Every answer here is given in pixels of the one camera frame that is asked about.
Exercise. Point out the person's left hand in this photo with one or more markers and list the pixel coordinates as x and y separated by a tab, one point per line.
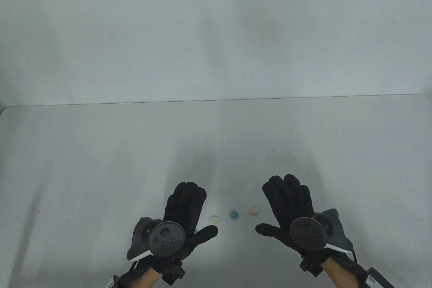
185	207

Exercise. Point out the person's right hand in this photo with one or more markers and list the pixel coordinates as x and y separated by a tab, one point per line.
290	207

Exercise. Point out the cream plasticine ball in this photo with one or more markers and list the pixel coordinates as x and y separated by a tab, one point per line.
214	219

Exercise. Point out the olive yellow plasticine ball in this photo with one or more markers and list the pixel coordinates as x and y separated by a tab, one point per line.
253	209

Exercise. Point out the dark blue plasticine ball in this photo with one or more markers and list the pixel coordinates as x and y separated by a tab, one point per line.
234	214

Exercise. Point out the person's right forearm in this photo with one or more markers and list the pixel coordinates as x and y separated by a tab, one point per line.
341	274

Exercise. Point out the person's left forearm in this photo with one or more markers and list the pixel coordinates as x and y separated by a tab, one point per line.
146	278

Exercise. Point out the white and grey controller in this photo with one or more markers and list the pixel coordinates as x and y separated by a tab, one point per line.
167	238
308	234

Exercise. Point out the black box with label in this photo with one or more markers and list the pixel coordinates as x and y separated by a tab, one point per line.
376	279
113	282

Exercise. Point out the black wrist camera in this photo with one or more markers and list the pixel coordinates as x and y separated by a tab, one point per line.
312	264
173	272

